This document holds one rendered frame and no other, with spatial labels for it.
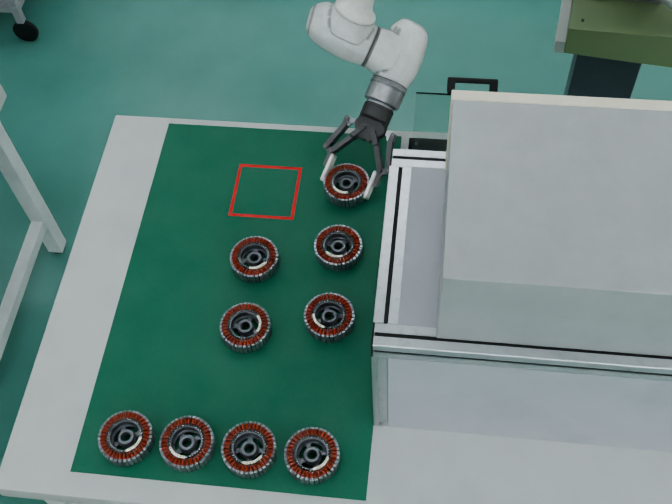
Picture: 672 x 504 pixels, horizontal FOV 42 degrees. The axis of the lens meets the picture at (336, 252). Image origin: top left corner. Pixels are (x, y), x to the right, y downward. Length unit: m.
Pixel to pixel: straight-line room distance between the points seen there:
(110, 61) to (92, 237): 1.58
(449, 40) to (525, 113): 2.04
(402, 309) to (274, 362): 0.46
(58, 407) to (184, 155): 0.71
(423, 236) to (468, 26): 2.09
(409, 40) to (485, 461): 0.98
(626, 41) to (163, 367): 1.43
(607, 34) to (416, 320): 1.16
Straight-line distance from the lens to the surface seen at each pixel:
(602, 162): 1.54
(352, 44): 2.13
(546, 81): 3.49
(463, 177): 1.48
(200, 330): 2.01
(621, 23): 2.49
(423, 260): 1.63
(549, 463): 1.87
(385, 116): 2.14
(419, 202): 1.70
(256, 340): 1.93
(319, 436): 1.83
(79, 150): 3.42
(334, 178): 2.15
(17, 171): 2.81
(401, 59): 2.14
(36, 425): 2.01
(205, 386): 1.94
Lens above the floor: 2.49
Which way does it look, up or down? 57 degrees down
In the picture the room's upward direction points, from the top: 5 degrees counter-clockwise
